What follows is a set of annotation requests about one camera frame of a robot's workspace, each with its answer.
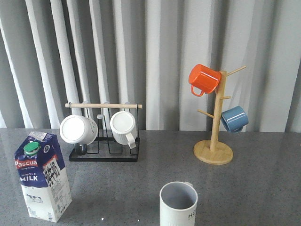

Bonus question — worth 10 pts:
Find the white smooth mug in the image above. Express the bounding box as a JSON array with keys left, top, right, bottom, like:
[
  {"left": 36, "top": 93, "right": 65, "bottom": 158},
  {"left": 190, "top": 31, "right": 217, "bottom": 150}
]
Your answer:
[{"left": 60, "top": 115, "right": 98, "bottom": 145}]

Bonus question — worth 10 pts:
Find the white ribbed mug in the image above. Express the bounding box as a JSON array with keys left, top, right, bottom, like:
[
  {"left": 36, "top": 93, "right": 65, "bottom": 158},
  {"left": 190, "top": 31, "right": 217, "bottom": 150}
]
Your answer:
[{"left": 110, "top": 111, "right": 137, "bottom": 149}]

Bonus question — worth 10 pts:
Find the grey white cup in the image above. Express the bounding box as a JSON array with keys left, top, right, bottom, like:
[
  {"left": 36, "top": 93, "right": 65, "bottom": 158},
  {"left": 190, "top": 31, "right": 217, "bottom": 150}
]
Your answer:
[{"left": 159, "top": 181, "right": 198, "bottom": 226}]

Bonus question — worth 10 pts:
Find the orange mug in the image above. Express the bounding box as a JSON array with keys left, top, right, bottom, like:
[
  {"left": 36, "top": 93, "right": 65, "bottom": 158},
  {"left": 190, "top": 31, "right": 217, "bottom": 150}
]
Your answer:
[{"left": 189, "top": 64, "right": 222, "bottom": 97}]

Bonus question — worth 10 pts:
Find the wooden mug tree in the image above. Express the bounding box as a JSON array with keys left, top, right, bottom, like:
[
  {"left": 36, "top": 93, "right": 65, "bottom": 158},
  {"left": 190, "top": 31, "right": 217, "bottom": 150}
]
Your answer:
[{"left": 193, "top": 65, "right": 246, "bottom": 165}]

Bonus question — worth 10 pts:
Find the black wire mug rack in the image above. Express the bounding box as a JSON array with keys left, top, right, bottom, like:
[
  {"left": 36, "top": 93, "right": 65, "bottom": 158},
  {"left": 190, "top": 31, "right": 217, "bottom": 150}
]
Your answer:
[{"left": 65, "top": 102, "right": 143, "bottom": 162}]

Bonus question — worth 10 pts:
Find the blue white milk carton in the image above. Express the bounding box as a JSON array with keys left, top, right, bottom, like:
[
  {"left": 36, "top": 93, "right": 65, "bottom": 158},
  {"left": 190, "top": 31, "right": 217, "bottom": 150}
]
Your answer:
[{"left": 15, "top": 131, "right": 72, "bottom": 222}]

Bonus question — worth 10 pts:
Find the blue mug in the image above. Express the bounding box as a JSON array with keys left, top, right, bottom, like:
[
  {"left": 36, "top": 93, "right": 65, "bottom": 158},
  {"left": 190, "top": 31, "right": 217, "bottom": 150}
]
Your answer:
[{"left": 221, "top": 106, "right": 249, "bottom": 133}]

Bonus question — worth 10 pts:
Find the grey white curtain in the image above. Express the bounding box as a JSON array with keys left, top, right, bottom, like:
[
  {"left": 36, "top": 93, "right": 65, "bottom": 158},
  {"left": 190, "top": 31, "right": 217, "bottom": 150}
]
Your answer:
[{"left": 0, "top": 0, "right": 301, "bottom": 132}]

